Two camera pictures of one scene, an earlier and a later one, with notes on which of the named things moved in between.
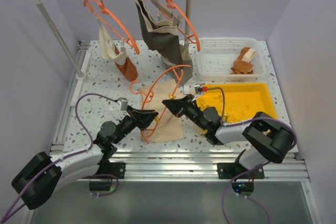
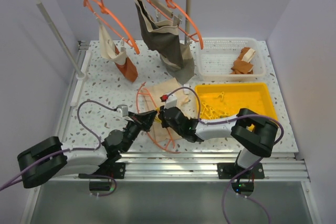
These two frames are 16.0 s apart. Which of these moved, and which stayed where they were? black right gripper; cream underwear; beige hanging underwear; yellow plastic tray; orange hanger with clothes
Moved: black right gripper
Stayed: cream underwear; yellow plastic tray; orange hanger with clothes; beige hanging underwear
